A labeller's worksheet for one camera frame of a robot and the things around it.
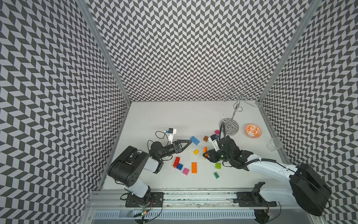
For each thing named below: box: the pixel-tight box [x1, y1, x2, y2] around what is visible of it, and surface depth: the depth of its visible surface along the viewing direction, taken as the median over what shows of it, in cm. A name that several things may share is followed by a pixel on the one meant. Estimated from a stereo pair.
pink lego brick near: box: [182, 167, 190, 176], surface depth 82 cm
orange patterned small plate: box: [244, 124, 262, 139], surface depth 98 cm
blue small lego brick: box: [176, 163, 184, 171], surface depth 84 cm
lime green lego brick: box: [214, 162, 222, 170], surface depth 84 cm
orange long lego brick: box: [191, 162, 198, 174], surface depth 84 cm
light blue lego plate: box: [190, 135, 200, 146], surface depth 96 cm
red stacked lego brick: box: [172, 156, 181, 169], surface depth 85 cm
